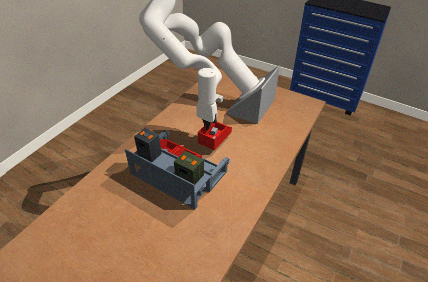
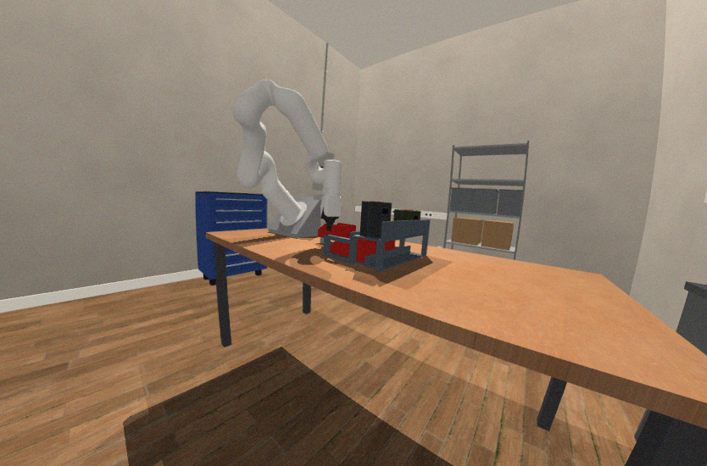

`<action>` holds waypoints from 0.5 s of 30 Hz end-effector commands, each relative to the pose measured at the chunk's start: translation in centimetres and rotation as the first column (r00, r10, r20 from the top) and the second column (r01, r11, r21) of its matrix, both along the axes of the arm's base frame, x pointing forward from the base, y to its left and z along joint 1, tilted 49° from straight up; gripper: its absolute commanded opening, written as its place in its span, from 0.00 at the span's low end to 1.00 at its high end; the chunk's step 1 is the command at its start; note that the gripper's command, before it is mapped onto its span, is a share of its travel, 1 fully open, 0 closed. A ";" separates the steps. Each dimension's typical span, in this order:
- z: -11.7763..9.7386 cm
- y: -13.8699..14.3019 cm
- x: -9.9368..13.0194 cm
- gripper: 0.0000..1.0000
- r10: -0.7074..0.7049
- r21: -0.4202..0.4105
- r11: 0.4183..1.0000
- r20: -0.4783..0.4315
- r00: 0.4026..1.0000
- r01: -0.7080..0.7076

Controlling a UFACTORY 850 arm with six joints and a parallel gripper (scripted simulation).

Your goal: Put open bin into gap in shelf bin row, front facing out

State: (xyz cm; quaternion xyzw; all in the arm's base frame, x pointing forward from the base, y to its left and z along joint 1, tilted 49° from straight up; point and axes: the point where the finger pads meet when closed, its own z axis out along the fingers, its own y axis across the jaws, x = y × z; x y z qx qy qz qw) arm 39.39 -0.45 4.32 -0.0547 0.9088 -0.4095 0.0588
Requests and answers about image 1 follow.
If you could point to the dark grey case with orange latches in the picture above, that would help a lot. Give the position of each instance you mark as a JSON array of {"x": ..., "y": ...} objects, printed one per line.
[{"x": 148, "y": 144}]

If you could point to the olive green tool case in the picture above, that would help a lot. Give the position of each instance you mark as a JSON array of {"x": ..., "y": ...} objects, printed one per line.
[{"x": 189, "y": 167}]

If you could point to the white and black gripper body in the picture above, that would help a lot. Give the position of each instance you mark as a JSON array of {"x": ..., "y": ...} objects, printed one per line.
[{"x": 207, "y": 112}]

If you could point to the red bin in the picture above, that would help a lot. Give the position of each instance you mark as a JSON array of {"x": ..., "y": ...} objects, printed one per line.
[
  {"x": 169, "y": 145},
  {"x": 179, "y": 151},
  {"x": 205, "y": 137}
]

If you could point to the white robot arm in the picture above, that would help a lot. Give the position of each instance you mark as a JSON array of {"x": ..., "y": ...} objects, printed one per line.
[{"x": 157, "y": 22}]

